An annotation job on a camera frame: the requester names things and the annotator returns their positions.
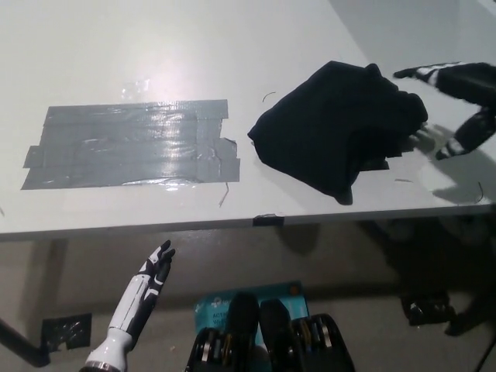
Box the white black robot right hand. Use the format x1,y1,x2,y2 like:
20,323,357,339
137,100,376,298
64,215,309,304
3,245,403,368
392,60,496,161

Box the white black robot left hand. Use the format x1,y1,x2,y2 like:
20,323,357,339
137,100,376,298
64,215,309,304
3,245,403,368
86,239,177,367

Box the black t-shirt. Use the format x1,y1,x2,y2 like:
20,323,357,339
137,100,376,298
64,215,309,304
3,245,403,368
247,60,429,207

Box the teal printed cardboard box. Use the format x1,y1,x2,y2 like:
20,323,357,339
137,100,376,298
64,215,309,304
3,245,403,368
193,280,309,346

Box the black metal table leg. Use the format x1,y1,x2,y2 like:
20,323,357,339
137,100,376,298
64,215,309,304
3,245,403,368
0,318,53,367

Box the black tape square patch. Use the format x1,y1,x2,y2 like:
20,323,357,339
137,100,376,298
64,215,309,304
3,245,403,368
362,153,391,174

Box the small black tape strip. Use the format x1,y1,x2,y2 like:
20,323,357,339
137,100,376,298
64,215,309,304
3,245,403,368
252,212,285,228

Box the clear tape piece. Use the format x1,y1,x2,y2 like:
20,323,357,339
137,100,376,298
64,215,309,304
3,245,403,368
119,78,153,98

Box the grey duct tape patch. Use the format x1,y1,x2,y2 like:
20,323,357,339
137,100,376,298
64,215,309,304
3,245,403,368
19,99,242,191

